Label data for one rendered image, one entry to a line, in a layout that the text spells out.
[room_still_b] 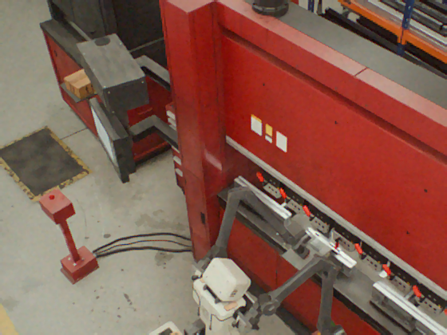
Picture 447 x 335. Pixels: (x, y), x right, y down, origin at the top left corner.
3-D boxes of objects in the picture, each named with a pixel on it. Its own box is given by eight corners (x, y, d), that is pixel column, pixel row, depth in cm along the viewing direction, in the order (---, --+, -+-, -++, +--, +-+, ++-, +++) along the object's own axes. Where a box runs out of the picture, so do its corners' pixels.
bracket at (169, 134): (127, 136, 420) (125, 129, 415) (155, 121, 431) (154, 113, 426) (162, 165, 400) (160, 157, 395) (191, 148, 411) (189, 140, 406)
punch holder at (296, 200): (284, 203, 378) (285, 185, 366) (294, 197, 382) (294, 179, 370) (302, 216, 371) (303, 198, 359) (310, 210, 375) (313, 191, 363)
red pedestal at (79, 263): (59, 269, 482) (30, 199, 421) (85, 253, 494) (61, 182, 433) (73, 285, 472) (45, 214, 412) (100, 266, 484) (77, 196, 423)
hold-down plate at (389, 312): (369, 302, 358) (369, 300, 355) (374, 297, 360) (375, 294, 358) (409, 334, 343) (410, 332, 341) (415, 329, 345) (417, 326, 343)
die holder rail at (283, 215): (234, 189, 422) (234, 179, 415) (240, 185, 425) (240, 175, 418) (285, 228, 397) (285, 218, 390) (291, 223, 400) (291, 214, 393)
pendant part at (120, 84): (102, 150, 416) (74, 42, 354) (136, 139, 424) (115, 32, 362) (128, 196, 386) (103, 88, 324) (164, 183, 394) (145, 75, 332)
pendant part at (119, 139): (99, 142, 400) (88, 99, 374) (116, 136, 404) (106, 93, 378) (122, 184, 374) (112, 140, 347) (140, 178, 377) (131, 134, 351)
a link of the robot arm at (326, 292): (320, 259, 320) (328, 269, 310) (330, 258, 321) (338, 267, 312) (314, 329, 335) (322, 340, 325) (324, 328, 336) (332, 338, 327)
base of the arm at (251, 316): (236, 313, 314) (251, 329, 307) (247, 301, 313) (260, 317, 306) (245, 314, 321) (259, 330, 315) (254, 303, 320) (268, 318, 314)
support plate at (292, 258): (281, 256, 367) (281, 255, 366) (310, 233, 379) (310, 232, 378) (302, 273, 358) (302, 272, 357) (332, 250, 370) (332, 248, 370)
